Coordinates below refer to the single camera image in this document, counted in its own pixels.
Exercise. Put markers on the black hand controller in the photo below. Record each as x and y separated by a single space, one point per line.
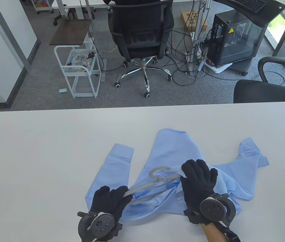
213 209
99 224

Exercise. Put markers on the cardboard box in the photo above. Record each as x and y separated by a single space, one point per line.
186 17

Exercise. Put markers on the white rolling cart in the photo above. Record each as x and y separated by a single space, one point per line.
77 73

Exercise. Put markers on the person's left hand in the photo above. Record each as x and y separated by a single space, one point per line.
107 199

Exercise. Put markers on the black left hand controller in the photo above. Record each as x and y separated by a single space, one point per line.
99 224

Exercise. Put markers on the black mesh office chair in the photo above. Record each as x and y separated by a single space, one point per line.
142 25

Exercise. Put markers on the black curved desk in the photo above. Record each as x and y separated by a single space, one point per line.
271 12

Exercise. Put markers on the black right hand controller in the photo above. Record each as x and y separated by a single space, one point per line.
213 209

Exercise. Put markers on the small teal item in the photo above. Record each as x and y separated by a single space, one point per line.
63 90

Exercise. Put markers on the aluminum profile bar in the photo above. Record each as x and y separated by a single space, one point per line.
104 70

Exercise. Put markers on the person's right hand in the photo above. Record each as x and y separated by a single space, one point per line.
198 184

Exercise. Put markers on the black chair base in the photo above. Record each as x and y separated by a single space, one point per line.
57 19

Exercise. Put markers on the white papers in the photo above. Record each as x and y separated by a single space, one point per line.
220 68

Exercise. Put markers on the black padded armchair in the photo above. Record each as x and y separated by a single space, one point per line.
258 92

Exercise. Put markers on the person's right forearm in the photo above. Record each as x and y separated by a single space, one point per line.
213 234

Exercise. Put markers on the aluminum frame post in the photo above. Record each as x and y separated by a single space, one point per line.
198 32

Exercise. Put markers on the black keyboard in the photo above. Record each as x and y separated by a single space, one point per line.
250 4

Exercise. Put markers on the white desk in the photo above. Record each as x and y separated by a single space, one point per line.
72 2

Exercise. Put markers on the white storage cart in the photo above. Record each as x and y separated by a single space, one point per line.
41 3

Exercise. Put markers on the black wheeled computer stand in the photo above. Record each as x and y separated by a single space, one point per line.
243 65

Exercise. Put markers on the gray plastic hanger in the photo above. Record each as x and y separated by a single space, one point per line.
158 167

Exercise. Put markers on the light blue long-sleeve shirt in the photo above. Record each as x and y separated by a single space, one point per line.
172 148

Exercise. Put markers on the dark wooden side table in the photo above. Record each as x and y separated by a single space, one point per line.
70 31

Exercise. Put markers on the black computer tower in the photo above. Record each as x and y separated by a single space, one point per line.
235 37

